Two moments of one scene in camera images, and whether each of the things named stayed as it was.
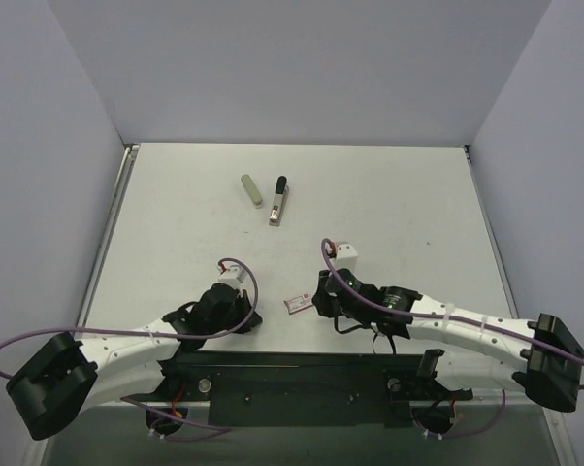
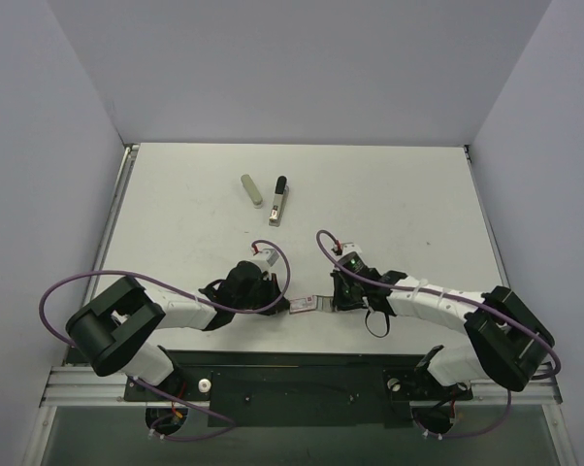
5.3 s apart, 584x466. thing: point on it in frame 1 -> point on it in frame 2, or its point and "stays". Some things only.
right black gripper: (322, 298) -> (342, 294)
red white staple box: (294, 304) stays
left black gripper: (246, 314) -> (271, 295)
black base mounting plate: (304, 388) stays
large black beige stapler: (281, 192) stays
